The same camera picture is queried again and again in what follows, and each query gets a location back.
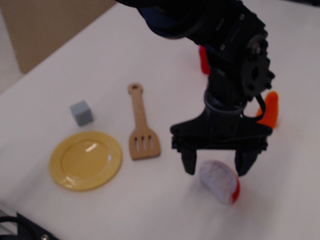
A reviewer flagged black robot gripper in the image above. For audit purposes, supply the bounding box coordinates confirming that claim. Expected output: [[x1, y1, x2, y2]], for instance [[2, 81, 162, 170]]
[[170, 108, 273, 177]]

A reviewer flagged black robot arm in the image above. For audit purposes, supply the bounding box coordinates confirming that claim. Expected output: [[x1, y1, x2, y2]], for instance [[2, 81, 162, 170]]
[[122, 0, 275, 176]]

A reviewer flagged yellow plastic plate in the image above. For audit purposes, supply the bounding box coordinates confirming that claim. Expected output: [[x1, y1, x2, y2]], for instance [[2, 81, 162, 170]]
[[49, 131, 122, 191]]

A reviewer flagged orange toy carrot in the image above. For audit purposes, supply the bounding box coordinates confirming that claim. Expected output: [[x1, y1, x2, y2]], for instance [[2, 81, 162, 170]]
[[255, 91, 279, 129]]

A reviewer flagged wooden slotted spatula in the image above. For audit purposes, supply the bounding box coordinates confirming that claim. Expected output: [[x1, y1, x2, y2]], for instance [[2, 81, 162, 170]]
[[128, 83, 161, 161]]

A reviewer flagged red toy bell pepper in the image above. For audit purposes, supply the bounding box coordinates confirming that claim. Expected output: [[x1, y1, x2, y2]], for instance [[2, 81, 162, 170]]
[[199, 45, 210, 75]]

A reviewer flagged grey blue cube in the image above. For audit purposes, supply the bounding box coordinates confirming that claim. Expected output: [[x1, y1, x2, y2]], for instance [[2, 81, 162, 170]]
[[69, 100, 94, 127]]

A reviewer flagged wooden cabinet panel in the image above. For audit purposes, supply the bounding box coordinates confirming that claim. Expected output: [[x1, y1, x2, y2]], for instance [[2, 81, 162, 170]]
[[0, 0, 116, 74]]

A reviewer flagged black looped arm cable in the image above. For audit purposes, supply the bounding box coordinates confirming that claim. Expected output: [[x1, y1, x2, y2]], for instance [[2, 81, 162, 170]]
[[242, 94, 267, 123]]

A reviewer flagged black corner bracket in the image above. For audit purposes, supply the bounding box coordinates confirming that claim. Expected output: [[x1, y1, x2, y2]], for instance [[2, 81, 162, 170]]
[[16, 213, 59, 240]]

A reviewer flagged black cable at corner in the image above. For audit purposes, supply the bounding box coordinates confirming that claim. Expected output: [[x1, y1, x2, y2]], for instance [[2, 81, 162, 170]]
[[0, 214, 35, 240]]

